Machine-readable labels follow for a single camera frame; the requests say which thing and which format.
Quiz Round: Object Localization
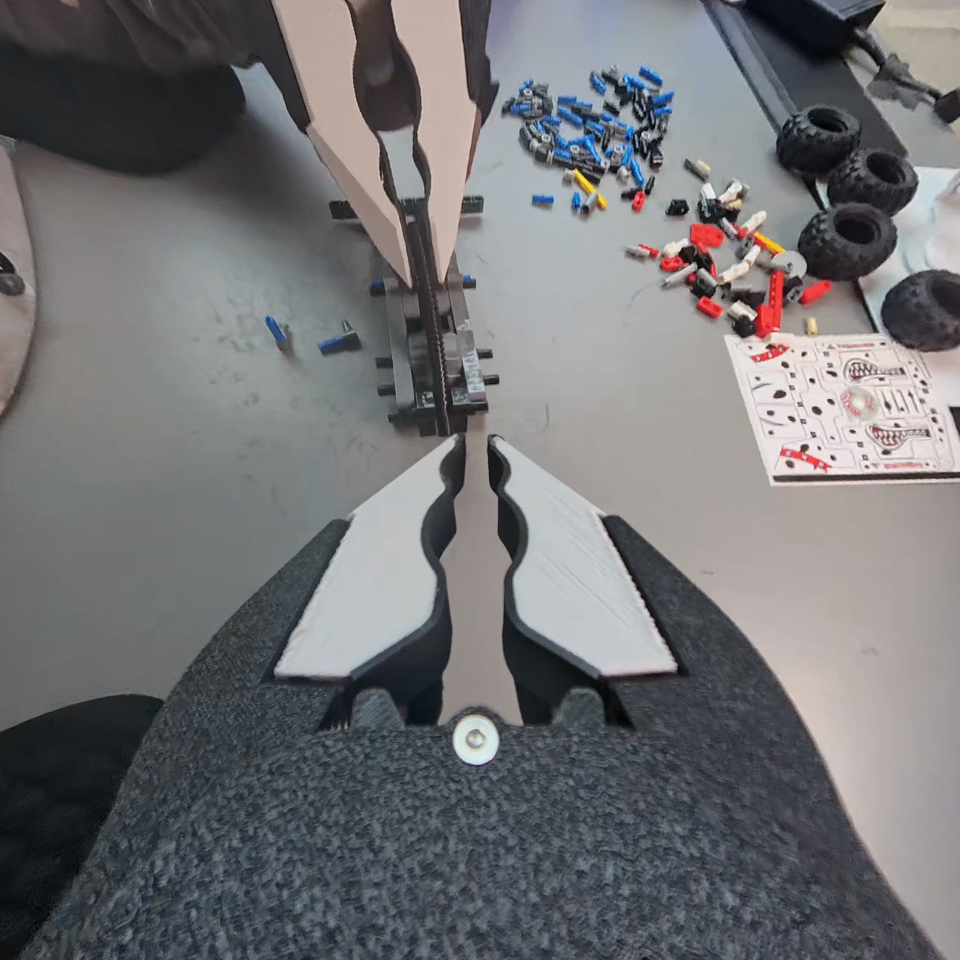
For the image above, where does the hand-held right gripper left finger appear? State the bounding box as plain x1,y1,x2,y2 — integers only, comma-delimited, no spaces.
273,435,469,684

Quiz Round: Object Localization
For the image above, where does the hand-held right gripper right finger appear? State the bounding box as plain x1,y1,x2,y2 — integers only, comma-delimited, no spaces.
486,435,682,685

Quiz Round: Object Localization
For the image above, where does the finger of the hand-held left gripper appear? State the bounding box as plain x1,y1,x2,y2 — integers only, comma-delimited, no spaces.
390,0,478,271
270,0,424,289

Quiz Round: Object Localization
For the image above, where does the pile of blue black pins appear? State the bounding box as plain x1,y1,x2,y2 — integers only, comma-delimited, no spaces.
503,63,676,214

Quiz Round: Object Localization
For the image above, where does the grey toy brick chassis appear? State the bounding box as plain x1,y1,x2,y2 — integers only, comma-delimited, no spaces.
330,192,499,439

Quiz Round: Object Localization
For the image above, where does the pile of red white bricks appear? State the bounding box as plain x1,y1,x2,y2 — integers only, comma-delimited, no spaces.
627,158,835,339

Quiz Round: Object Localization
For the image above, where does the person's left forearm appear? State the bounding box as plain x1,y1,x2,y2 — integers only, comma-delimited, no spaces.
0,0,294,73

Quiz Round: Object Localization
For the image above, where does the grey desk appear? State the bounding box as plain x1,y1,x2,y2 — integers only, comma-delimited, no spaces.
0,0,960,960

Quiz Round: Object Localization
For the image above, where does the black desk strip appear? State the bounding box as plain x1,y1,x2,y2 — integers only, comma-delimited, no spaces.
698,0,819,151

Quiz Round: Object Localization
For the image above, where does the white sticker sheet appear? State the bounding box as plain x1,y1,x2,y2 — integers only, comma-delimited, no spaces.
723,330,960,486

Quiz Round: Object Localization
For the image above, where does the black power adapter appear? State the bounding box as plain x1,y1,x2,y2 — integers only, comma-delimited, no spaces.
747,0,886,58

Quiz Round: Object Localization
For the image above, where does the black toy tyre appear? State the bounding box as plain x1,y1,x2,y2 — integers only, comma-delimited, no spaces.
797,203,898,282
774,102,864,178
879,270,960,354
827,146,919,217

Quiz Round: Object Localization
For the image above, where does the white and wooden book stand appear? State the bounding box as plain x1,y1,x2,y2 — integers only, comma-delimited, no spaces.
897,162,960,409

